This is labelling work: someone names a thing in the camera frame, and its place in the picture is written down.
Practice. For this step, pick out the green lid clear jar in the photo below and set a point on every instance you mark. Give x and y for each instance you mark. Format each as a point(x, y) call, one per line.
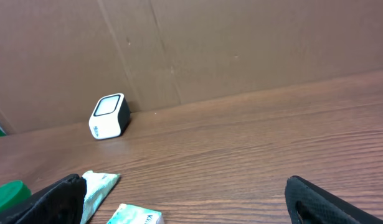
point(13, 193)

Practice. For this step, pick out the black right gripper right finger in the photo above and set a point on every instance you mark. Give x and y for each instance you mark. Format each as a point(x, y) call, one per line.
point(308, 203)

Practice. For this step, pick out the teal white snack packet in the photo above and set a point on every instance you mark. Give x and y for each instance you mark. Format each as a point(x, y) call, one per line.
point(99, 186)

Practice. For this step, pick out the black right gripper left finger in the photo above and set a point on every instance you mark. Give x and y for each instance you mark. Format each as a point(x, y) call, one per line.
point(61, 202)

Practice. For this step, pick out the small teal tissue pack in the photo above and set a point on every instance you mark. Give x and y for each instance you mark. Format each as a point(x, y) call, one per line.
point(131, 214)

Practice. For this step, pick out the white barcode scanner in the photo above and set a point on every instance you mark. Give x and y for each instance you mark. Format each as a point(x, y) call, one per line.
point(110, 117)

